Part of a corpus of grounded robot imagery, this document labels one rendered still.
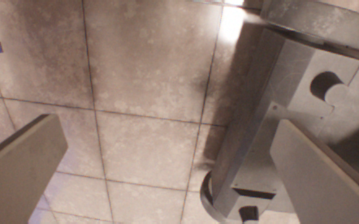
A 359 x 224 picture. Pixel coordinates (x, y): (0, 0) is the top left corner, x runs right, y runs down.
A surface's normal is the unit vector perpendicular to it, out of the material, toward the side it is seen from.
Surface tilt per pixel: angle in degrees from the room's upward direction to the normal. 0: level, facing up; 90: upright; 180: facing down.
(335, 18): 12
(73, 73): 0
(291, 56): 45
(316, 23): 24
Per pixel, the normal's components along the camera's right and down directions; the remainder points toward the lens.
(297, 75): -0.75, 0.24
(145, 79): -0.07, 0.52
